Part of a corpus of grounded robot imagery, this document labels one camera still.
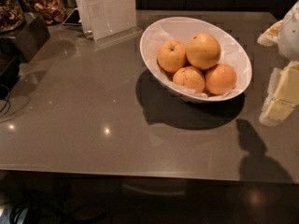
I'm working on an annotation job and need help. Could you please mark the black box stand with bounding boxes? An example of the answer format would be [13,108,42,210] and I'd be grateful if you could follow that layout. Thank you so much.
[0,12,50,63]

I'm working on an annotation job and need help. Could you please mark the white oval bowl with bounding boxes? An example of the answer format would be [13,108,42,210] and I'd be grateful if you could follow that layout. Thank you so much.
[139,16,253,104]

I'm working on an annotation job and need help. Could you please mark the bowl of dried snacks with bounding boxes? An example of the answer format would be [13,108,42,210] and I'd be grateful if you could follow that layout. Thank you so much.
[22,0,65,25]

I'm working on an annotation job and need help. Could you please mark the glass jar of dried snacks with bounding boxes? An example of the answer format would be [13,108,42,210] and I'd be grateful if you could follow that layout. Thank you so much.
[0,0,24,33]

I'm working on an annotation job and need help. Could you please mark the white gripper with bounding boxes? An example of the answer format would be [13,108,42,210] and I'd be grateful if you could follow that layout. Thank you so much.
[257,0,299,127]

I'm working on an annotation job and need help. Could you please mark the black device at left edge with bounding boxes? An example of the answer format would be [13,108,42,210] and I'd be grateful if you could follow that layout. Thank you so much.
[0,53,21,99]

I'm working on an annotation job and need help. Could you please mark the black cable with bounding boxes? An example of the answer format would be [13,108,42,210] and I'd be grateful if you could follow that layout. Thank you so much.
[0,83,12,114]

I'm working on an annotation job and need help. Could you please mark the white paper bowl liner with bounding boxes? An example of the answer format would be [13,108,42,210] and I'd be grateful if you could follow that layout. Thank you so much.
[146,18,249,99]

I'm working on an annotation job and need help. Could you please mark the clear acrylic sign holder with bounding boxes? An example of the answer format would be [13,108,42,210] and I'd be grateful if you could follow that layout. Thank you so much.
[76,0,142,46]

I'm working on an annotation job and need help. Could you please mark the black smartphone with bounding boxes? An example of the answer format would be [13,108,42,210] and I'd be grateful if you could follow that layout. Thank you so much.
[63,8,81,26]

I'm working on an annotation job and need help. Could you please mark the orange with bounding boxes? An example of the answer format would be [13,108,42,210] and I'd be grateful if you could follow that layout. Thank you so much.
[206,63,237,95]
[157,39,188,73]
[173,66,206,93]
[186,33,221,70]

